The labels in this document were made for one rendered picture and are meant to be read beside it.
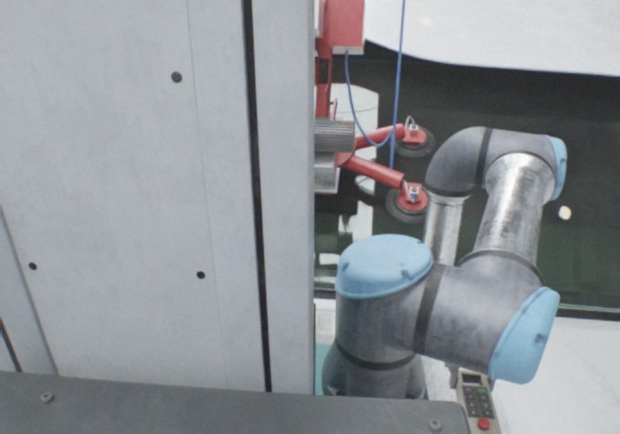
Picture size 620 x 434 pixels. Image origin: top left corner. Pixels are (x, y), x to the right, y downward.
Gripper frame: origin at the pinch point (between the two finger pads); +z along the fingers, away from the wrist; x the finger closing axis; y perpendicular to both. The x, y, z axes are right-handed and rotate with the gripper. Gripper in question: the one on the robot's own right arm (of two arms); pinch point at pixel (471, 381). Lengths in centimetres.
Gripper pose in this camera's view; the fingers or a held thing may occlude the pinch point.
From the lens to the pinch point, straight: 136.7
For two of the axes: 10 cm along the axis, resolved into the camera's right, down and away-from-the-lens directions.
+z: 0.0, 9.0, 4.4
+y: 1.3, -4.4, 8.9
